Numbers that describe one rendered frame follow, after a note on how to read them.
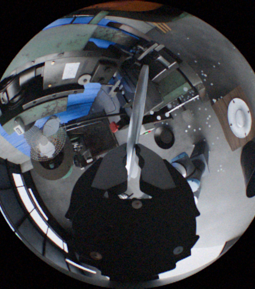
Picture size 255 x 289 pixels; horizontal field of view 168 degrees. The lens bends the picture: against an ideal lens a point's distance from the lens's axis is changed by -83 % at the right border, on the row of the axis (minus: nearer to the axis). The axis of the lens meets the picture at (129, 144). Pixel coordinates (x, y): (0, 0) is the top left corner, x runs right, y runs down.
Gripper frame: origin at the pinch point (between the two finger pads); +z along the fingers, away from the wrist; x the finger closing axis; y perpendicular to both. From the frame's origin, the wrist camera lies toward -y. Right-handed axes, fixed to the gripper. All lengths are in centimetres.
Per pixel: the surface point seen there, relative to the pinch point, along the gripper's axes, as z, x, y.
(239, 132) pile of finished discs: 18, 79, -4
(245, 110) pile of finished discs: 15, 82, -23
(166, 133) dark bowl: 98, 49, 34
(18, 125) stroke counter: 3.3, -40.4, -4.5
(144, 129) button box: 49, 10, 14
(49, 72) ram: 11.3, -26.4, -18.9
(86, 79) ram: 24.3, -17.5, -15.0
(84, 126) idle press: 154, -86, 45
